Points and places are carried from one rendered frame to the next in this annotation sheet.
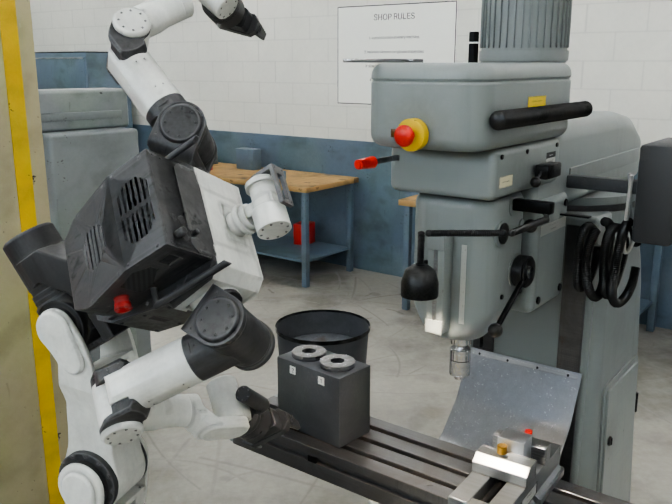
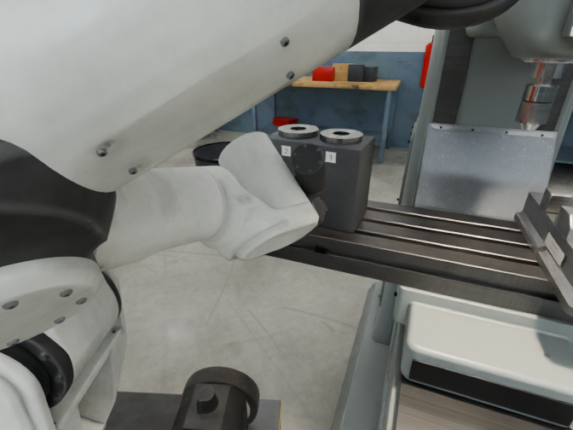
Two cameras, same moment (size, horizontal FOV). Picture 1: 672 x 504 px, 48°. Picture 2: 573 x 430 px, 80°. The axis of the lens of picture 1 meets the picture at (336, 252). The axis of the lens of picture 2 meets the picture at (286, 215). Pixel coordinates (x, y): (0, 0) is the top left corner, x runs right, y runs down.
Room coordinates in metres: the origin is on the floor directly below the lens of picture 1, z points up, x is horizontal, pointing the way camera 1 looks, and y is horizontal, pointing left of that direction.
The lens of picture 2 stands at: (1.12, 0.31, 1.34)
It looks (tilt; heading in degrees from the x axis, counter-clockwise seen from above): 27 degrees down; 344
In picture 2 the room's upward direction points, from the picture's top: straight up
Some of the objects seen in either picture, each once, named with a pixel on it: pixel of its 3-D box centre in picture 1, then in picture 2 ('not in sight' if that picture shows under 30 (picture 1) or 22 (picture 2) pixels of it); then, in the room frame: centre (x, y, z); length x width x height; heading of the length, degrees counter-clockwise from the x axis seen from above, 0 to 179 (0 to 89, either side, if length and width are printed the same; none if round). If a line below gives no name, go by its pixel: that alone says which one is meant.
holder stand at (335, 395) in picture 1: (323, 391); (317, 174); (1.81, 0.03, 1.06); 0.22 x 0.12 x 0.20; 48
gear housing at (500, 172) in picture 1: (478, 162); not in sight; (1.63, -0.31, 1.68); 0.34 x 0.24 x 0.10; 143
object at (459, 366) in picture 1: (459, 363); (535, 107); (1.59, -0.28, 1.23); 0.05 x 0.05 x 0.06
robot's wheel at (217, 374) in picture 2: not in sight; (221, 399); (1.72, 0.31, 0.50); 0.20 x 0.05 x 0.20; 71
